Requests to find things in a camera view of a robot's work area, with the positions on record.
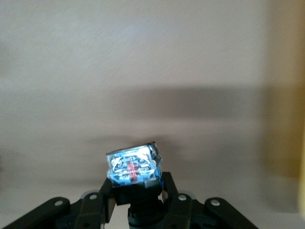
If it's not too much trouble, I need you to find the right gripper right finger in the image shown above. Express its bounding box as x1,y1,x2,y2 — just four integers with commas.
161,171,260,229

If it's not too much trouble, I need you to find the yellow push button switch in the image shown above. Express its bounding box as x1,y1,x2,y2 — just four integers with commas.
105,141,167,229

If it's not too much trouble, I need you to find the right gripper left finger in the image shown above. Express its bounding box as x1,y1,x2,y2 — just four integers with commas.
0,177,117,229

